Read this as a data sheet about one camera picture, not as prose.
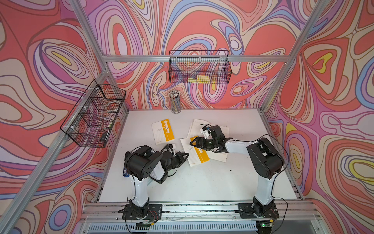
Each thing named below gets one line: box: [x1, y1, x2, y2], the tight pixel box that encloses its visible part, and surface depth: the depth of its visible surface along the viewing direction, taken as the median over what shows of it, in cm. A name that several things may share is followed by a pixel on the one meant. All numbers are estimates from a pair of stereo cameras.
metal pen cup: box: [168, 89, 182, 115], surface depth 111 cm
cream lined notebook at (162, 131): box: [151, 118, 175, 146], surface depth 107 cm
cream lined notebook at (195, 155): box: [180, 135, 211, 167], surface depth 95 cm
